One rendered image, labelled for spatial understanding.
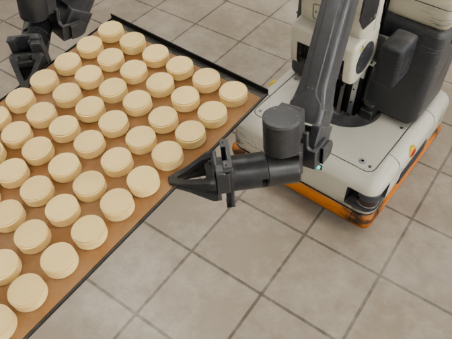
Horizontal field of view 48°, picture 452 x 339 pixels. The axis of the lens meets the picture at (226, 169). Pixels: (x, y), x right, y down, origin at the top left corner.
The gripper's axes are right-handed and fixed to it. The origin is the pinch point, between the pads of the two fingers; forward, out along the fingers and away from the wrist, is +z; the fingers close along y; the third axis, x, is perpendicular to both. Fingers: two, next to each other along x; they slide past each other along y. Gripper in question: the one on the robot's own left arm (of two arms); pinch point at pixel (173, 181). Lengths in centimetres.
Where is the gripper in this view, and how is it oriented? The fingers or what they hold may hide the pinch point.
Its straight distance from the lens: 81.0
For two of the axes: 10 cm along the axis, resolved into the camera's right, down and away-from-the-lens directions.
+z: -9.9, 1.3, -0.4
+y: 0.5, 6.1, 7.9
